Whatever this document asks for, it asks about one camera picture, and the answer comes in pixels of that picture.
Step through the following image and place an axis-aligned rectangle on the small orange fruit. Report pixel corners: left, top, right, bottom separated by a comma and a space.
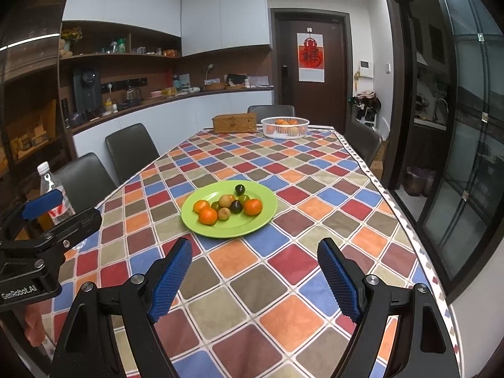
193, 200, 210, 214

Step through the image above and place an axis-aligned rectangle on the large orange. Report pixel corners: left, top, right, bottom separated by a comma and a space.
198, 207, 219, 226

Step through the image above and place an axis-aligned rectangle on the green cherry tomato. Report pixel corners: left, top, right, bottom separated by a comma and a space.
211, 201, 221, 211

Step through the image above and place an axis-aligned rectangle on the brown round fruit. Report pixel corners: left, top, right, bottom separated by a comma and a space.
218, 207, 232, 221

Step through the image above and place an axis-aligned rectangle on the brown longan fruit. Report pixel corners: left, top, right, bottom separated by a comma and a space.
219, 195, 232, 208

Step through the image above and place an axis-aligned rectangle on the dark plum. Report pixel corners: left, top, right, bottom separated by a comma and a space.
229, 200, 243, 214
235, 184, 245, 196

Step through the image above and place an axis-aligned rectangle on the orange mandarin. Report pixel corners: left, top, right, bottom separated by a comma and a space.
243, 199, 263, 217

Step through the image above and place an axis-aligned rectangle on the plastic water bottle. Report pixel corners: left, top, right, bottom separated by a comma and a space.
37, 161, 75, 225

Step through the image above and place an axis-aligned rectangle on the dark chair near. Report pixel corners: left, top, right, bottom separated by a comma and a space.
55, 153, 116, 213

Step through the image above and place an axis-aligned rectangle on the dark chair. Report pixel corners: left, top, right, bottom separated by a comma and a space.
55, 153, 116, 213
105, 123, 160, 184
344, 121, 383, 166

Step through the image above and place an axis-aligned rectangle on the black coffee machine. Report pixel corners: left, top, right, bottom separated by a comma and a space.
73, 67, 103, 118

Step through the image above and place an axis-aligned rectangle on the white counter cabinet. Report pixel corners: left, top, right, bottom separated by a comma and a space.
72, 89, 275, 184

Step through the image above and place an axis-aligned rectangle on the green plate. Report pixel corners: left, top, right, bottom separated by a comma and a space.
181, 180, 278, 239

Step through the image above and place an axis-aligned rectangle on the checkered tablecloth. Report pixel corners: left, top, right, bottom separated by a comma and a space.
41, 129, 449, 377

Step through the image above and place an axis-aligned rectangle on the dark chair right side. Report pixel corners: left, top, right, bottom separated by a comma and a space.
344, 121, 383, 166

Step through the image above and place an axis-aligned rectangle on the wicker box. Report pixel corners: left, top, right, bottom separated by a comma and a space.
212, 113, 257, 134

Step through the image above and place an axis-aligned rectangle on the dark chair far end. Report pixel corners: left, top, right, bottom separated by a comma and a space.
248, 105, 295, 123

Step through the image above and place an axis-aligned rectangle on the white fruit basket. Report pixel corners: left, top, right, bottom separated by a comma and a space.
261, 116, 309, 140

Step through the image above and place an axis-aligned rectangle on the red door poster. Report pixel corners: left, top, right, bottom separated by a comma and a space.
296, 32, 325, 84

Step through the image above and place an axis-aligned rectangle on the brown door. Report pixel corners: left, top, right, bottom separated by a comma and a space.
271, 9, 353, 133

